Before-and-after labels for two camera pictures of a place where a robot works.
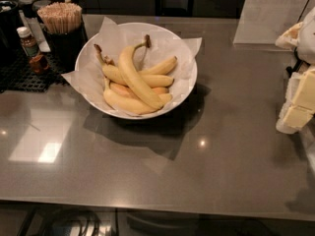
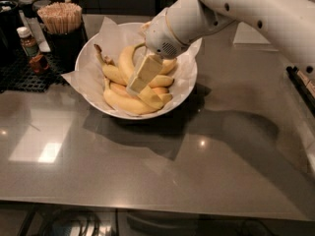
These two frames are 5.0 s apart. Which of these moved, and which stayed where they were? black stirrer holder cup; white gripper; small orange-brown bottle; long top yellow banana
Moved: white gripper
Stayed: long top yellow banana; small orange-brown bottle; black stirrer holder cup
